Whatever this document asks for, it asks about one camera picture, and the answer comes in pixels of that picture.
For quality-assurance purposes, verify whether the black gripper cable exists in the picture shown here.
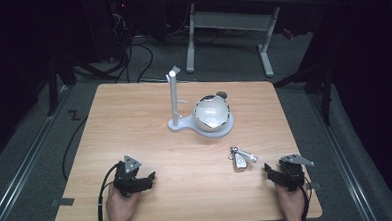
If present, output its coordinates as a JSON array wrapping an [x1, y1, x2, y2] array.
[[95, 162, 124, 221], [298, 175, 314, 221]]

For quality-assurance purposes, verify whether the silver car key with keychain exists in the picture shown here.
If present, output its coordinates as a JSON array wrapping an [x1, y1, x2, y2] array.
[[228, 145, 260, 172]]

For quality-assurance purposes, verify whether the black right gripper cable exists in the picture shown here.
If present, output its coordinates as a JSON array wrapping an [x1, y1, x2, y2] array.
[[298, 175, 314, 221]]

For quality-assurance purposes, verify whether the black zigzag floor tape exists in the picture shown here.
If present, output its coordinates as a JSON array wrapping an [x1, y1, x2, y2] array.
[[67, 109, 82, 122]]

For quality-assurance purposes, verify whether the white bowl with dark rim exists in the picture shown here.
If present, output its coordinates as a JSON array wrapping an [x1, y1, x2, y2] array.
[[191, 93, 233, 135]]

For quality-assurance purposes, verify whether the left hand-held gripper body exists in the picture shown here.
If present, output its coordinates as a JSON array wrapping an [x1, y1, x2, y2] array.
[[111, 154, 150, 199]]

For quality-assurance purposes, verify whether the black floor cable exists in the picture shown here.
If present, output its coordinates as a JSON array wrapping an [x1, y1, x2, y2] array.
[[112, 33, 156, 85], [59, 114, 92, 182]]

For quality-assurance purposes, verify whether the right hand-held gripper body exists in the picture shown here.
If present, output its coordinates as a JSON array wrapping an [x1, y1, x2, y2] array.
[[277, 152, 317, 192]]

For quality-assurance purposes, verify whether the dark computer case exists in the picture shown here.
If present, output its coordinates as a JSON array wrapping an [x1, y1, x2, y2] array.
[[81, 0, 131, 64]]

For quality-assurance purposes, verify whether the white key stand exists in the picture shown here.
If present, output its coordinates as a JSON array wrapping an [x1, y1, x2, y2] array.
[[164, 62, 236, 142]]

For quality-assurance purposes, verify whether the desk with white metal legs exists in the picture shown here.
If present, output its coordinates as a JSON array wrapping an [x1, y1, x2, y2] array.
[[181, 0, 328, 82]]

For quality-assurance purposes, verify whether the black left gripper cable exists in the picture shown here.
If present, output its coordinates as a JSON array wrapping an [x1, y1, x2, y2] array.
[[95, 162, 124, 221]]

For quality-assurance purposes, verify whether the person's left hand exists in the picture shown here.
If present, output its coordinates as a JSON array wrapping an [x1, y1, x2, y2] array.
[[104, 183, 142, 221]]

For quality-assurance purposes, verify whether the person's right hand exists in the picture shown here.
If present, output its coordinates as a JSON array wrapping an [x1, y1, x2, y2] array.
[[274, 182, 312, 219]]

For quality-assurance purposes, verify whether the metal floor rail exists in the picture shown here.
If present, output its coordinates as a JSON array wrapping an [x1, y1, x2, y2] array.
[[0, 85, 77, 221], [306, 89, 379, 221]]

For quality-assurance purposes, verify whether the black metal stand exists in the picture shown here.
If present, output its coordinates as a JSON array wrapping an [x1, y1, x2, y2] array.
[[43, 50, 80, 118], [272, 58, 337, 129]]

